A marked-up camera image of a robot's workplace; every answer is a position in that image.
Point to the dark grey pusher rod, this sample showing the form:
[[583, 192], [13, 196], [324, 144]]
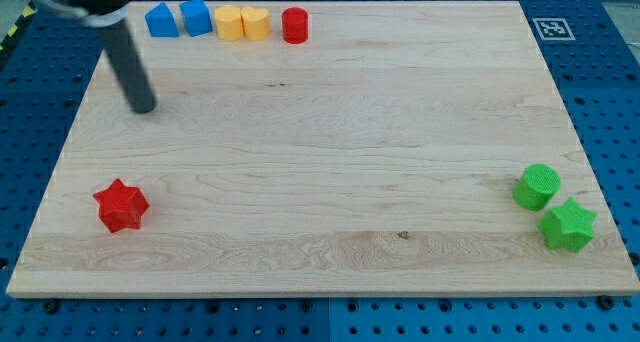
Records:
[[127, 66]]

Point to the red star block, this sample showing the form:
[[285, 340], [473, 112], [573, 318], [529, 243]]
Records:
[[121, 206]]

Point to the green star block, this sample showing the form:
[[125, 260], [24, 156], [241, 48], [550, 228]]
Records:
[[569, 226]]

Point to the blue pentagon block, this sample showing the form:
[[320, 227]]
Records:
[[160, 22]]

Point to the blue cube block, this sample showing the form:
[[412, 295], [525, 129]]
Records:
[[196, 17]]

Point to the yellow hexagon block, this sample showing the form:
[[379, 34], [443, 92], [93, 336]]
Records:
[[229, 23]]

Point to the yellow heart block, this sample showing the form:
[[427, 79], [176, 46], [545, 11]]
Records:
[[256, 23]]

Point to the red cylinder block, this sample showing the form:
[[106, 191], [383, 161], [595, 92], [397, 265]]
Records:
[[295, 28]]

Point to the wooden board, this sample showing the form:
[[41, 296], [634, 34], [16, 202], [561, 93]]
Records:
[[377, 159]]

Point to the white fiducial marker tag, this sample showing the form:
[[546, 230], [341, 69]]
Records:
[[553, 29]]

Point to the green cylinder block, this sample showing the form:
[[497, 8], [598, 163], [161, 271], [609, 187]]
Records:
[[536, 187]]

